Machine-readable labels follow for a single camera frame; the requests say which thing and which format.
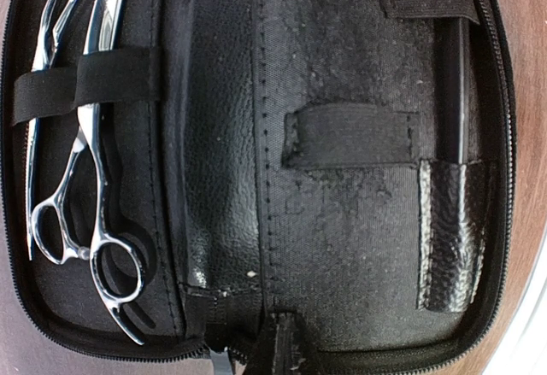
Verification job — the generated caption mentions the silver thinning scissors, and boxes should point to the silver thinning scissors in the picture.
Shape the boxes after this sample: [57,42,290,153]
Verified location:
[18,0,78,259]

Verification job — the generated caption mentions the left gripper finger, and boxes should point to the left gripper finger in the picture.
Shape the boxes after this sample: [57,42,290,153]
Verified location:
[245,311,319,375]

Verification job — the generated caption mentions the black zippered tool case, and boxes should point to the black zippered tool case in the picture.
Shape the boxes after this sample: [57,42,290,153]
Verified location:
[1,0,516,374]

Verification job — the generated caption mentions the black comb in case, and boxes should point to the black comb in case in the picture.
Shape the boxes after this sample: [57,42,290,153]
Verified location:
[435,18,470,165]

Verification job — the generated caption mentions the silver straight hair scissors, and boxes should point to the silver straight hair scissors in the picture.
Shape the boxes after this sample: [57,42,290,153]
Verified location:
[25,0,149,346]

